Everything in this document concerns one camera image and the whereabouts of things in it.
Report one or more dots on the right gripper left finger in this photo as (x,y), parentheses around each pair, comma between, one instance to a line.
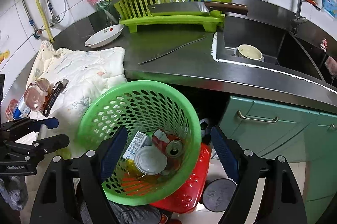
(56,201)

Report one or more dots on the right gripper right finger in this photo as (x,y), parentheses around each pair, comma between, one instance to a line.
(281,202)

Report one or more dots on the yellow wrapper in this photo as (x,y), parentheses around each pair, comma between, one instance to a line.
(127,171)

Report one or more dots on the blue white drink can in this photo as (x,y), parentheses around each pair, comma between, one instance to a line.
(21,110)

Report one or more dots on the orange wafer snack wrapper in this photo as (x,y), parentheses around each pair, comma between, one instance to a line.
(140,185)

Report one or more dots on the red printed paper cup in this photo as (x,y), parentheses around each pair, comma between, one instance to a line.
(9,113)

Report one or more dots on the white milk carton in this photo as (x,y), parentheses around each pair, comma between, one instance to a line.
(140,140)

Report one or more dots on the clear tea bottle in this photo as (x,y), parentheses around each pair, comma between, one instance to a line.
(36,94)

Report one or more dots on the white plastic lid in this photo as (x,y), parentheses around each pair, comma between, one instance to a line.
(150,160)

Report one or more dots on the red cola can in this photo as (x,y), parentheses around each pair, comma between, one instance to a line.
(169,144)

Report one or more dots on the grey gloved hand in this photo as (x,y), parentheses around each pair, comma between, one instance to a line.
(14,192)

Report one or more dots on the black round disc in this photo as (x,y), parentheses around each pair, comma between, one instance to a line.
(217,194)

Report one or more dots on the green cabinet door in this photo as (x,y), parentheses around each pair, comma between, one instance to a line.
(300,135)

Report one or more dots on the green plastic mesh basket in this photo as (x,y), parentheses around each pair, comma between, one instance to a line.
(154,114)

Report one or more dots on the black flat snack wrapper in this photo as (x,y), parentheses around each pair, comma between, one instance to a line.
(51,98)

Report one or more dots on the red plastic stool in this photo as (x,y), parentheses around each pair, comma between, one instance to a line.
(185,199)

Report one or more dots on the cream quilted cloth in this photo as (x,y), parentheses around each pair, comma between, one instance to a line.
(89,75)

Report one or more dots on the white ceramic plate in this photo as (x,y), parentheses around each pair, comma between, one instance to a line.
(104,36)

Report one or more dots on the cream bowl in sink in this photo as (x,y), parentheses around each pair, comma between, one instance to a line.
(248,51)

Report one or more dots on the green utensil jar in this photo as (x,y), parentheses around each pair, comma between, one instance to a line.
(103,5)

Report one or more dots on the green dish rack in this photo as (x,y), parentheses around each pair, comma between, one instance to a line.
(134,13)

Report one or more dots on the cleaver with wooden handle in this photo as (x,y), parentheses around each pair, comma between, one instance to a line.
(196,8)

